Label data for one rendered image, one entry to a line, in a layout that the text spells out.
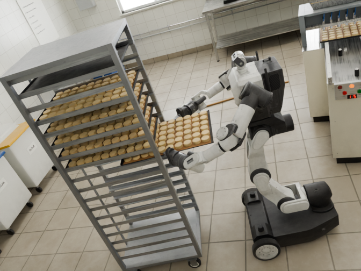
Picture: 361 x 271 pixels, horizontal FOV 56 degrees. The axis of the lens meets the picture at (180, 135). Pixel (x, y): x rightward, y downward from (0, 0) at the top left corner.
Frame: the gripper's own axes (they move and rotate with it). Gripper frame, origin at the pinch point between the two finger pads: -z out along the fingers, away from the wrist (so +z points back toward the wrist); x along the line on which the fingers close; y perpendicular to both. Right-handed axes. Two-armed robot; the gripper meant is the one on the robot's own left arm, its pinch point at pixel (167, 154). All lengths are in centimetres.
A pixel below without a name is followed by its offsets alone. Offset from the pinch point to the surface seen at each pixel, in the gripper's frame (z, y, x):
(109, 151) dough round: -33.3, 19.9, 6.4
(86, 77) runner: -17, 18, 61
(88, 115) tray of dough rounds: -34, 21, 35
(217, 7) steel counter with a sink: -232, -319, -18
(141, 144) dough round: -14.6, 5.9, 8.0
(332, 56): 14, -183, -22
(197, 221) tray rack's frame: -25, -17, -92
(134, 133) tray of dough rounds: -15.8, 6.9, 17.0
